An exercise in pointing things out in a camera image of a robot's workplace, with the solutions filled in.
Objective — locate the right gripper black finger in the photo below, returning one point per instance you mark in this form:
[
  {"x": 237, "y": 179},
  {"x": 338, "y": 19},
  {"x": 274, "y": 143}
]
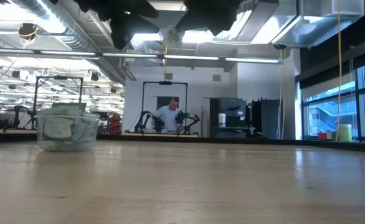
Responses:
[
  {"x": 221, "y": 26},
  {"x": 192, "y": 23}
]

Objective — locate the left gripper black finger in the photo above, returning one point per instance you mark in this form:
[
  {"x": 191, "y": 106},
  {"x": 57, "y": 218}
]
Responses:
[
  {"x": 139, "y": 26},
  {"x": 120, "y": 39}
]

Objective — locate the clear plastic bin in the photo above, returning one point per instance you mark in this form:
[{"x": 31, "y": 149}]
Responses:
[{"x": 68, "y": 133}]

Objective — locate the black background robot arm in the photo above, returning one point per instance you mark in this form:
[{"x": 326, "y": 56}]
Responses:
[
  {"x": 145, "y": 119},
  {"x": 188, "y": 118}
]

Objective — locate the long ceiling light bar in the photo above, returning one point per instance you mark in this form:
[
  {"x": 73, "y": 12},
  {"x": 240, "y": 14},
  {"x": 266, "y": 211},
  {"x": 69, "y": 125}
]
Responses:
[{"x": 61, "y": 53}]

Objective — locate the black shelf unit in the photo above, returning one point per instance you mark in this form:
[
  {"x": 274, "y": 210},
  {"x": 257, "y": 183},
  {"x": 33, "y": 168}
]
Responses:
[{"x": 232, "y": 107}]

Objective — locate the red equipment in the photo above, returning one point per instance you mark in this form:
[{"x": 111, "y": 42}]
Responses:
[{"x": 114, "y": 124}]

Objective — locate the person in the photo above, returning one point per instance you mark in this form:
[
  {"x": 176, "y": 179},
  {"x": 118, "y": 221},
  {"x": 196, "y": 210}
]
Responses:
[{"x": 169, "y": 116}]

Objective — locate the white canister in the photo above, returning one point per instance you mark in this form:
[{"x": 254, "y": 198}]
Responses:
[{"x": 222, "y": 119}]

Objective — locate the black cabinet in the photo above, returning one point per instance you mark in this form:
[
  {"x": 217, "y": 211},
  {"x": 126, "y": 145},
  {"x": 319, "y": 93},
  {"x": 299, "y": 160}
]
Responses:
[{"x": 266, "y": 118}]

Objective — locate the black framed window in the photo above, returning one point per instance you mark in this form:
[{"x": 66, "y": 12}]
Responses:
[{"x": 325, "y": 115}]

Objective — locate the red box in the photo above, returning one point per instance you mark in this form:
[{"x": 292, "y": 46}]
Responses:
[{"x": 322, "y": 136}]

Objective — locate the yellow-green cylinder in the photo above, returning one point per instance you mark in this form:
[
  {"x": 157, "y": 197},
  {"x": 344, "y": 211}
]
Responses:
[{"x": 345, "y": 133}]

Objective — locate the round silver air duct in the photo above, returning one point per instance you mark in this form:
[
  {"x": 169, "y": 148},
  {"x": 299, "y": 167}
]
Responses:
[{"x": 73, "y": 37}]

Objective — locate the grey wall vent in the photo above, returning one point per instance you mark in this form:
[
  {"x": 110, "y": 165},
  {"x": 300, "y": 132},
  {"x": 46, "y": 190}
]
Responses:
[
  {"x": 168, "y": 76},
  {"x": 216, "y": 77}
]

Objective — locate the rectangular silver air duct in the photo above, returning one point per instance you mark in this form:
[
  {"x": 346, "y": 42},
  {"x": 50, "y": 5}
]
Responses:
[{"x": 279, "y": 21}]

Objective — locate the dome security camera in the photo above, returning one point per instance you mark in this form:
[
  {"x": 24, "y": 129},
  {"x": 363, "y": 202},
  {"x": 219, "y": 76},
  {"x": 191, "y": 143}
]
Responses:
[{"x": 279, "y": 46}]

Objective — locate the black metal frame rig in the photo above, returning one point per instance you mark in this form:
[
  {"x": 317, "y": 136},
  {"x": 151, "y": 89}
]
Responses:
[
  {"x": 165, "y": 82},
  {"x": 58, "y": 77}
]

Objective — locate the black table frame rail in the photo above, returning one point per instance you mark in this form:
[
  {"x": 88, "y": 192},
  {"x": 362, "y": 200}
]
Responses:
[{"x": 341, "y": 144}]

